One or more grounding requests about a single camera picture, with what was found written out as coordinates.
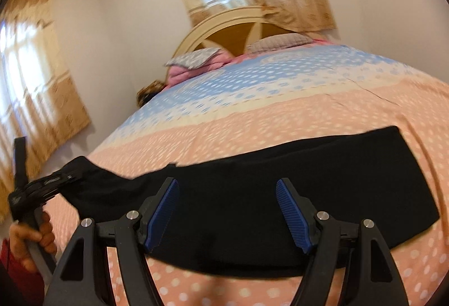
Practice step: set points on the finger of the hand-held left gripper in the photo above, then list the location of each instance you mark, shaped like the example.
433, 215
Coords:
58, 181

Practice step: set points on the striped pillow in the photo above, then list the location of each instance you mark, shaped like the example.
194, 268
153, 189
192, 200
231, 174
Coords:
279, 42

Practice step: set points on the person's left hand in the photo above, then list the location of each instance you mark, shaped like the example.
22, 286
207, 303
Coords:
45, 232

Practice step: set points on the black pants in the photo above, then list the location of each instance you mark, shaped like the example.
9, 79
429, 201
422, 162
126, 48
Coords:
245, 193

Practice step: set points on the pink folded blanket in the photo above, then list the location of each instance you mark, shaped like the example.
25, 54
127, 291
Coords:
189, 73

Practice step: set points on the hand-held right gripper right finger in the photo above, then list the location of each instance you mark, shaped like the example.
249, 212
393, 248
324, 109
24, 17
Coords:
293, 218

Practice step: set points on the polka dot bedspread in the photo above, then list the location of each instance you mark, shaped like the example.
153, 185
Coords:
280, 106

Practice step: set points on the person's left forearm red sleeve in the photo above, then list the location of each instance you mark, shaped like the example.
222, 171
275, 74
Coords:
17, 285

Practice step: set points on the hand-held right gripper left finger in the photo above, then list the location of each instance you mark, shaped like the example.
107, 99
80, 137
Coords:
163, 215

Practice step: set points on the brown patterned bag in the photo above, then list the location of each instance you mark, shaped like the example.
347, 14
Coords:
149, 93

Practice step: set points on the grey floral pillow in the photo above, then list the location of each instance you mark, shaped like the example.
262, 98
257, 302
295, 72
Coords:
193, 57

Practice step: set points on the cream wooden headboard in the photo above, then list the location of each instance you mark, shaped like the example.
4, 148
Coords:
228, 30

